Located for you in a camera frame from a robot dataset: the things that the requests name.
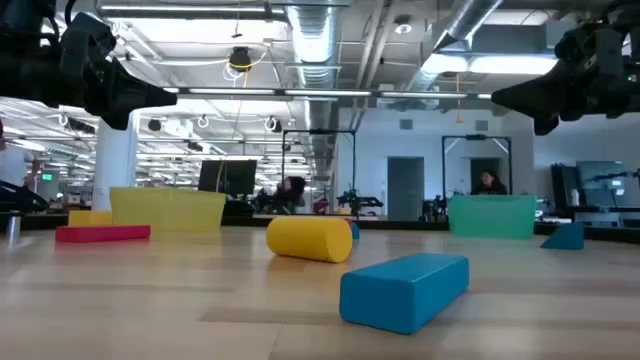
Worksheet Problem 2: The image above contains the dark computer monitor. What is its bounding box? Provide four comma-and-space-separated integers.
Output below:
574, 159, 626, 206

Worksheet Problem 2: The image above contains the person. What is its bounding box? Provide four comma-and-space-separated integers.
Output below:
272, 175, 307, 215
469, 169, 509, 196
0, 119, 41, 201

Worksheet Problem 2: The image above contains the silver ceiling duct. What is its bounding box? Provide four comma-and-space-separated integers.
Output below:
284, 0, 342, 181

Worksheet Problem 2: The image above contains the yellow translucent plastic bin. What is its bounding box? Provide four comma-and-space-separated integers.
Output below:
109, 186, 227, 233

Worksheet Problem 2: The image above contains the green translucent plastic bin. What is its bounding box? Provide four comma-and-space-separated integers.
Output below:
447, 194, 537, 240

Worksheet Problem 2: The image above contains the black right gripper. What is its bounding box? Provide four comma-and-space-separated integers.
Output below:
490, 22, 640, 137

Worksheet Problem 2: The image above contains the black overhead camera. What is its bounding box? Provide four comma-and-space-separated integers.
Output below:
228, 46, 253, 73

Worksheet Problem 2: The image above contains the blue rectangular block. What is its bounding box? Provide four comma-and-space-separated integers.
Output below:
339, 252, 471, 336

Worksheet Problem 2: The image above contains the black aluminium table frame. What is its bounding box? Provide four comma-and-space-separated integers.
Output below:
0, 212, 640, 245

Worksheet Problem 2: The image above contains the yellow cylinder block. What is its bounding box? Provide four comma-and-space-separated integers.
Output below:
265, 215, 354, 264

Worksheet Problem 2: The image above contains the black monitor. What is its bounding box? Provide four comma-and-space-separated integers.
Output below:
198, 159, 258, 199

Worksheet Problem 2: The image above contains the long red block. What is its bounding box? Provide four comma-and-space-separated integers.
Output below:
54, 224, 152, 244

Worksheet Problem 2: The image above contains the white column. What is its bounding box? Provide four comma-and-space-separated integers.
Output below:
92, 109, 140, 211

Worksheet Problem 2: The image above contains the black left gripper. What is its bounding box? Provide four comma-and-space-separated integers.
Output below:
57, 12, 179, 132

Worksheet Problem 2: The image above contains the blue wedge block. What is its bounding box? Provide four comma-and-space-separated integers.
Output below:
539, 222, 586, 251

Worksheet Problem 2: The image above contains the black metal rig frame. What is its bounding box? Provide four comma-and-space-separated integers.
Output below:
441, 133, 513, 201

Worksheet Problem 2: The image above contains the black curved bar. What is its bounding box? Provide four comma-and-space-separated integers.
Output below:
0, 179, 50, 214

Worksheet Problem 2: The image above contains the small yellow cube block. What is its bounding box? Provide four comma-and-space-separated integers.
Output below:
67, 209, 114, 228

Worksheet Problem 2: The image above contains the grey door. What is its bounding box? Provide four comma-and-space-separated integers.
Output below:
387, 156, 425, 222
469, 157, 501, 191

